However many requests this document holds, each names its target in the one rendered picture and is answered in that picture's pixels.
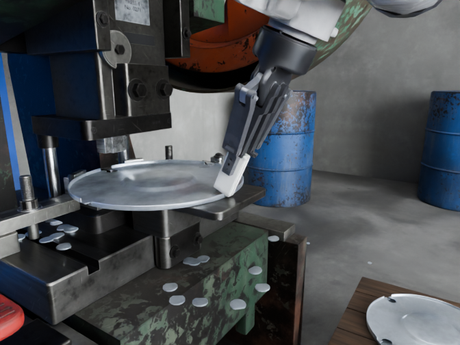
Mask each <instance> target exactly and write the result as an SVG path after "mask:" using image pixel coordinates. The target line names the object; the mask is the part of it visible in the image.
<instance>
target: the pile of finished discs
mask: <svg viewBox="0 0 460 345"><path fill-rule="evenodd" d="M366 322H367V326H368V330H369V332H370V334H371V335H372V337H373V338H374V340H375V341H376V342H377V344H378V345H460V308H458V307H455V306H454V305H451V304H449V303H446V302H444V301H440V300H437V299H435V298H430V297H427V296H420V295H415V294H392V296H389V298H387V297H385V298H384V296H382V297H380V298H378V299H376V300H375V301H373V302H372V303H371V304H370V305H369V307H368V310H367V313H366Z"/></svg>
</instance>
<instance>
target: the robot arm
mask: <svg viewBox="0 0 460 345"><path fill-rule="evenodd" d="M234 1H237V2H238V3H241V4H242V5H245V6H247V7H249V8H251V9H254V10H256V11H258V12H261V13H262V14H265V15H266V16H268V17H270V19H269V21H268V25H269V26H267V25H264V26H263V27H261V28H260V31H259V33H258V35H257V38H256V41H255V44H254V46H253V49H252V52H253V55H254V56H255V57H257V58H258V60H259V63H258V65H257V66H256V68H255V70H254V71H253V72H252V74H251V79H250V81H249V82H248V83H247V84H246V85H243V84H241V83H238V84H237V85H236V87H235V92H234V102H233V107H232V111H231V115H230V118H229V123H228V125H227V130H226V134H225V138H224V141H223V144H222V148H223V149H225V150H226V151H228V152H227V155H226V157H225V160H224V162H223V164H222V167H221V169H220V172H219V173H218V176H217V179H216V181H215V184H214V188H215V189H217V190H218V191H220V192H221V193H224V194H225V196H227V197H230V196H232V195H233V194H234V192H235V189H236V188H237V186H238V183H239V181H240V179H241V176H242V174H243V172H244V169H245V168H246V165H247V163H248V161H249V159H250V156H252V157H254V158H256V157H257V155H258V153H256V152H254V150H255V149H257V150H258V149H260V147H261V145H262V144H263V142H264V140H265V139H266V136H267V135H268V133H269V131H270V129H271V128H272V126H273V124H274V122H275V121H276V119H277V117H278V115H279V113H280V111H281V110H282V108H283V106H284V105H285V103H286V102H287V100H288V99H289V98H290V97H291V95H292V92H293V90H291V89H289V86H288V85H289V84H290V82H291V78H292V75H293V74H295V75H305V74H306V73H307V71H308V70H309V67H310V66H311V63H312V61H313V59H314V57H315V55H316V53H317V50H316V49H317V48H316V47H315V46H313V45H312V44H315V43H316V41H317V39H318V38H319V39H321V40H324V41H327V42H328V40H329V38H330V37H336V35H337V33H338V29H337V28H335V26H336V24H337V21H338V19H339V17H340V15H341V13H342V11H343V9H344V6H345V4H346V0H234ZM366 1H367V2H368V3H369V4H370V5H371V6H372V7H373V8H374V9H375V10H377V11H379V12H380V13H382V14H384V15H386V16H388V17H390V18H410V17H416V16H418V15H420V14H423V13H425V12H427V11H429V10H432V9H433V8H436V7H437V6H438V5H439V4H440V3H441V2H442V1H443V0H366ZM270 26H271V27H270ZM310 43H311V44H310Z"/></svg>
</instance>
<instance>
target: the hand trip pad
mask: <svg viewBox="0 0 460 345"><path fill-rule="evenodd" d="M24 319H25V317H24V312H23V309H22V308H21V306H19V305H17V304H16V303H15V302H13V301H11V300H10V299H8V298H7V297H5V296H4V295H2V294H0V341H1V340H4V339H5V338H7V337H9V336H11V335H12V334H14V333H15V332H17V331H18V330H19V329H20V328H21V327H22V326H23V323H24Z"/></svg>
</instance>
